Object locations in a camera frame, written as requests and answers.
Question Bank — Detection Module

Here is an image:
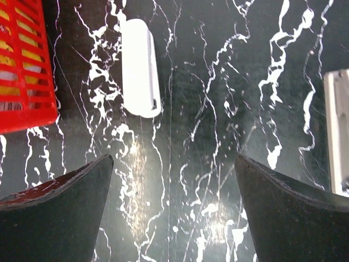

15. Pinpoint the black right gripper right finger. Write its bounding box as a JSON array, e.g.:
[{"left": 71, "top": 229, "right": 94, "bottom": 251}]
[{"left": 235, "top": 154, "right": 348, "bottom": 261}]

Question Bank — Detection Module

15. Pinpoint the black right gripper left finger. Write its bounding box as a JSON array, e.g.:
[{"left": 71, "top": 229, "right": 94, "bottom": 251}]
[{"left": 1, "top": 154, "right": 114, "bottom": 261}]

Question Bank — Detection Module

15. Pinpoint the white stapler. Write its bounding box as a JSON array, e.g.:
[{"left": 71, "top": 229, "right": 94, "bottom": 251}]
[{"left": 121, "top": 19, "right": 162, "bottom": 118}]

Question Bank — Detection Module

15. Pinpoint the red plastic basket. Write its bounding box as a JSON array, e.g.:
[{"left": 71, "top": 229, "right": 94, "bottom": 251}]
[{"left": 1, "top": 1, "right": 58, "bottom": 134}]

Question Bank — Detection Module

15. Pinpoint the staple box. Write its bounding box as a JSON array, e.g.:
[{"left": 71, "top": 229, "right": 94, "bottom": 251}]
[{"left": 324, "top": 69, "right": 348, "bottom": 197}]

